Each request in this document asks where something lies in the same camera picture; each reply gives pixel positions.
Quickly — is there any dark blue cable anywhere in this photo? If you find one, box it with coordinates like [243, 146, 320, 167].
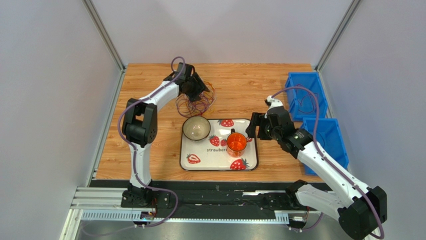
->
[311, 128, 335, 157]

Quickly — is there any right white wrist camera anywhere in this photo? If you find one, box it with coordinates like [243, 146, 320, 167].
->
[265, 95, 284, 118]

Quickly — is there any white strawberry tray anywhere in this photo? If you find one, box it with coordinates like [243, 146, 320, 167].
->
[180, 118, 259, 171]

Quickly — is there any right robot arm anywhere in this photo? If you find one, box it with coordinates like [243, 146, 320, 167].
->
[245, 106, 388, 240]

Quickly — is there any near blue plastic bin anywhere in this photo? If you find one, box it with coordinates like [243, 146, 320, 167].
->
[301, 117, 349, 176]

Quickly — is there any red cable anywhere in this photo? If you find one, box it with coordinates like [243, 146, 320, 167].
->
[294, 84, 320, 115]

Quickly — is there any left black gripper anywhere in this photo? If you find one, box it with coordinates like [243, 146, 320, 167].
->
[184, 72, 210, 103]

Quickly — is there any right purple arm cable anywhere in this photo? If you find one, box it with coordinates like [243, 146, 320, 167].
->
[271, 85, 385, 240]

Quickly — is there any orange transparent mug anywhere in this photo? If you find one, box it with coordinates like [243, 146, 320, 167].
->
[226, 128, 248, 158]

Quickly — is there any aluminium frame rail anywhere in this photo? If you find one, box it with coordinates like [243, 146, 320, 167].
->
[59, 186, 380, 240]

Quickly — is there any tangled cable bundle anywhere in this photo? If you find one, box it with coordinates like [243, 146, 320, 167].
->
[175, 79, 218, 118]

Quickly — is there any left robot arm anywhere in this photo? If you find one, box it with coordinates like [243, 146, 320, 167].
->
[117, 62, 208, 205]

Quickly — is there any blue plastic bin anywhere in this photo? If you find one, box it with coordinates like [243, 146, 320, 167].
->
[301, 117, 349, 176]
[285, 71, 329, 121]

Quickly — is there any far blue plastic bin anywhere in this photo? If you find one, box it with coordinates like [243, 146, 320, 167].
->
[285, 71, 329, 121]

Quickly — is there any beige ceramic bowl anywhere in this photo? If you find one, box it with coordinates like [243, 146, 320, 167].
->
[182, 116, 211, 141]

